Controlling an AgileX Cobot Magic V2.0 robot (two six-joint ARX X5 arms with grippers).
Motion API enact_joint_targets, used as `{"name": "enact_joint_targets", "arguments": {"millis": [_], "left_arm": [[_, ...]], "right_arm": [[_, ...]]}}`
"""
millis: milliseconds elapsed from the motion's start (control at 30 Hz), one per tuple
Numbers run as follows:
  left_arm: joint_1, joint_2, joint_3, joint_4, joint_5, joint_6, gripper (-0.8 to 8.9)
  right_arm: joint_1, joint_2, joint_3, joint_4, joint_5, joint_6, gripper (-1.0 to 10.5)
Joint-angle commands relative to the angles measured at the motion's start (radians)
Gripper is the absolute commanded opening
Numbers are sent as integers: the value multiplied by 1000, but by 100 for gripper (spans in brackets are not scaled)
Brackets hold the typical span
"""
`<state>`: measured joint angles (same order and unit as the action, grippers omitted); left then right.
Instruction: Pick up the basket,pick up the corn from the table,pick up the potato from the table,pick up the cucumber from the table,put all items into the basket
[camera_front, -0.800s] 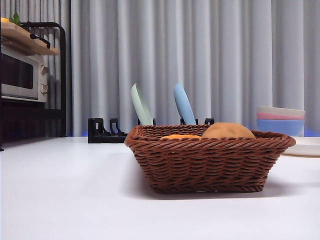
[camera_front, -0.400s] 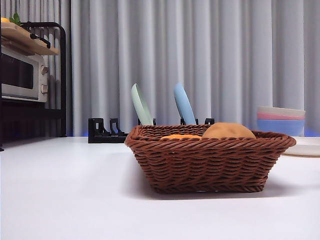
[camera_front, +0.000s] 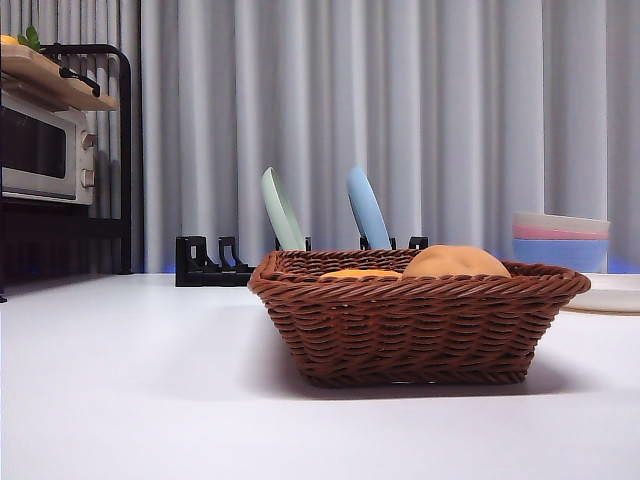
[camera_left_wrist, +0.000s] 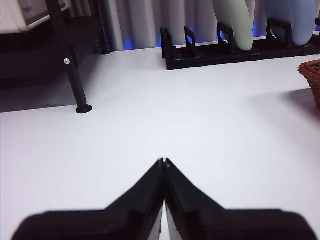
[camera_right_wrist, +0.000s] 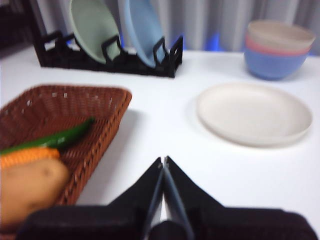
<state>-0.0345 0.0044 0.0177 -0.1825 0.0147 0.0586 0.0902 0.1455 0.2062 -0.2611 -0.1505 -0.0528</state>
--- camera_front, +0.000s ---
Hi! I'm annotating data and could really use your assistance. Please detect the white flat plate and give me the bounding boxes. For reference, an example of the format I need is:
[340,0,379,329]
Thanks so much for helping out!
[562,273,640,314]

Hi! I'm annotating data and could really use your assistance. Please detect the tan toy potato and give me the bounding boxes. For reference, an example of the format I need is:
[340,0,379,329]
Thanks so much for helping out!
[402,244,512,279]

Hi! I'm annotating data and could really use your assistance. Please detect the pink bowl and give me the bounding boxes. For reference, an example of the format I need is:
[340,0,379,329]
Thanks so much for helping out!
[512,223,611,240]

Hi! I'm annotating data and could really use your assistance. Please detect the green toy leaves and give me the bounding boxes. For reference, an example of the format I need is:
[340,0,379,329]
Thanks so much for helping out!
[17,25,42,52]

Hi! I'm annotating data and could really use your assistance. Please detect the grey pleated curtain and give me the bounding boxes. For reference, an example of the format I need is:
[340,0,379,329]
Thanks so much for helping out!
[0,0,640,275]

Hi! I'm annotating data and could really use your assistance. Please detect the white bowl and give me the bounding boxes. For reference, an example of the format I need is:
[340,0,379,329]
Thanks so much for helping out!
[512,210,612,232]

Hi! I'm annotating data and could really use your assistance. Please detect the brown wicker basket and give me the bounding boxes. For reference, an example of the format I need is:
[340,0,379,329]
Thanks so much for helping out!
[247,248,592,389]

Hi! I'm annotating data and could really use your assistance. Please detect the white toaster oven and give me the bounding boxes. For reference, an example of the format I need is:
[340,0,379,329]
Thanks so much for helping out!
[0,92,96,206]

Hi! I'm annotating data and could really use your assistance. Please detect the pale blue plate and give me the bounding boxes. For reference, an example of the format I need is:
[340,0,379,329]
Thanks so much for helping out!
[346,165,393,250]

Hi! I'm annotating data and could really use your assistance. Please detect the orange toy corn cob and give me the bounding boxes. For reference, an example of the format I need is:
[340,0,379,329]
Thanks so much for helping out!
[318,268,404,280]

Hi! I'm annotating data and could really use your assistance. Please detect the wooden shelf board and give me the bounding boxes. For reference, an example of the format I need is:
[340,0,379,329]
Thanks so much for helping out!
[0,74,119,111]

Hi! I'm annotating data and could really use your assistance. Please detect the blue bowl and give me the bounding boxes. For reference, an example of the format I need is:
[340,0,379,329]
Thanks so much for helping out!
[512,237,611,275]

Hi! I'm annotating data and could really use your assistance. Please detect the black metal shelf frame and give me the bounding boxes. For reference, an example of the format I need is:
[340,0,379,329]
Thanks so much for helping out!
[0,43,134,301]

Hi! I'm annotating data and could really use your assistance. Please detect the black dish rack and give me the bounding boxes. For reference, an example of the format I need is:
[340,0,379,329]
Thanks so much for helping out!
[174,234,430,288]

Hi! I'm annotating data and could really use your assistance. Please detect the wooden tray with black handle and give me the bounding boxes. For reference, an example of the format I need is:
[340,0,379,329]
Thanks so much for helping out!
[0,44,101,99]

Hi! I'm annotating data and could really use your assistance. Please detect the pale green plate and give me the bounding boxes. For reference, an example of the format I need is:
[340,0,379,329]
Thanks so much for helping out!
[260,166,307,251]

